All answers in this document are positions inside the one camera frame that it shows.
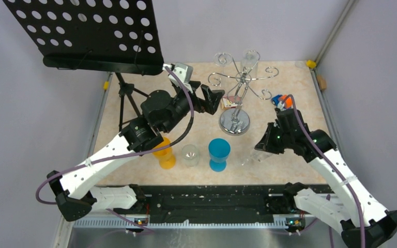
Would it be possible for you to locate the orange wine glass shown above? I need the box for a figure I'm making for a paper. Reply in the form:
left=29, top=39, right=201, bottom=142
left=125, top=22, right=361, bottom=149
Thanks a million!
left=152, top=137, right=176, bottom=169

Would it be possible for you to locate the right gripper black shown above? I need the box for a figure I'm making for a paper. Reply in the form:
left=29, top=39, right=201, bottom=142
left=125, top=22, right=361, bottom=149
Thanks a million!
left=256, top=122, right=294, bottom=154

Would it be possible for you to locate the clear wine glass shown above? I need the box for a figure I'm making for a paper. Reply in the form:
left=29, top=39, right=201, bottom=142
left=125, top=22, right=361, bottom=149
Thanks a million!
left=241, top=149, right=272, bottom=166
left=181, top=144, right=200, bottom=167
left=213, top=52, right=233, bottom=67
left=240, top=50, right=261, bottom=78

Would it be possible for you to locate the black perforated music stand desk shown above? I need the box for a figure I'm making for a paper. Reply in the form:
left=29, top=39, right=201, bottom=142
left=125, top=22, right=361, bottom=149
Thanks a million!
left=5, top=1, right=164, bottom=75

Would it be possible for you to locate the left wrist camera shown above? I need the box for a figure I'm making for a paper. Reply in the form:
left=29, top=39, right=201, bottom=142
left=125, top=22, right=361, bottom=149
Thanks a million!
left=163, top=62, right=193, bottom=93

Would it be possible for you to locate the chrome wire wine glass rack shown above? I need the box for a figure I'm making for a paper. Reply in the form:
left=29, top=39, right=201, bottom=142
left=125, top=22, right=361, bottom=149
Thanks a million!
left=207, top=58, right=279, bottom=136

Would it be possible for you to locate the yellow clip left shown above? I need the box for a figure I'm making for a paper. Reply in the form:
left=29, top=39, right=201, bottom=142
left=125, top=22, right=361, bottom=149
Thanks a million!
left=103, top=81, right=110, bottom=91

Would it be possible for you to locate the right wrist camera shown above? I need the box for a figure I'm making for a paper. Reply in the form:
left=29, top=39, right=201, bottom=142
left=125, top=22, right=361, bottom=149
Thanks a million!
left=276, top=101, right=287, bottom=111

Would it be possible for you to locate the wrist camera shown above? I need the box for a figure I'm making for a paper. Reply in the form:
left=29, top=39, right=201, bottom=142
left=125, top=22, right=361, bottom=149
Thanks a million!
left=276, top=101, right=287, bottom=111
left=163, top=62, right=193, bottom=93

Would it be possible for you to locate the yellow corner clip right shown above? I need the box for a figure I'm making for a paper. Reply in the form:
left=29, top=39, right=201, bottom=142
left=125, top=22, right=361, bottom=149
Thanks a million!
left=306, top=60, right=317, bottom=69

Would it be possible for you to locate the small red white box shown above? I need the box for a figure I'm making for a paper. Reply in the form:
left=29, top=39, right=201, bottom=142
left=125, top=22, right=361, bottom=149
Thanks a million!
left=221, top=96, right=242, bottom=110

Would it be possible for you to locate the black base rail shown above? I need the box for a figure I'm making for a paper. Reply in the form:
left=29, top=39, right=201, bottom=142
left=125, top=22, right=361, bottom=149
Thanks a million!
left=113, top=184, right=336, bottom=227

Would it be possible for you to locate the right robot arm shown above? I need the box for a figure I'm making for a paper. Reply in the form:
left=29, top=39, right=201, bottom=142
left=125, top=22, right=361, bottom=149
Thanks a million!
left=254, top=108, right=397, bottom=247

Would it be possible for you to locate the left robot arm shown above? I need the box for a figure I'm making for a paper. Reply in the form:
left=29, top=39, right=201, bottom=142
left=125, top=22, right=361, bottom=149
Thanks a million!
left=47, top=81, right=224, bottom=222

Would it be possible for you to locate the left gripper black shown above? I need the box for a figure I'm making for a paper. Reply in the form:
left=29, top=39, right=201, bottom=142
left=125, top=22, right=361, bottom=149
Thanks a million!
left=162, top=81, right=224, bottom=133

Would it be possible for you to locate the blue and orange toy car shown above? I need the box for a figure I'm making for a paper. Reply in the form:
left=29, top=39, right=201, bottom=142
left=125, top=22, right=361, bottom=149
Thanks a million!
left=271, top=95, right=293, bottom=109

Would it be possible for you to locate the clear wine glass front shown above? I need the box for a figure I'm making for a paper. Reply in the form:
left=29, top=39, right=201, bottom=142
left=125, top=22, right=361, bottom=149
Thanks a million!
left=181, top=144, right=200, bottom=167

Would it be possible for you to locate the blue wine glass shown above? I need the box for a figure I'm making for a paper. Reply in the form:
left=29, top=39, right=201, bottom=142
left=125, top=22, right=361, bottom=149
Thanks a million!
left=208, top=138, right=231, bottom=172

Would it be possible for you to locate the aluminium corner profile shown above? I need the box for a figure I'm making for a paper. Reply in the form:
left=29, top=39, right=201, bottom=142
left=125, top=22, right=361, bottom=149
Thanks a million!
left=315, top=0, right=359, bottom=67

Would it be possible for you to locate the small wooden block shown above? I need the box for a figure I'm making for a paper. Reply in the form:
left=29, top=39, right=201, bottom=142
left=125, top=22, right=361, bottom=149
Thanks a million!
left=316, top=75, right=327, bottom=91

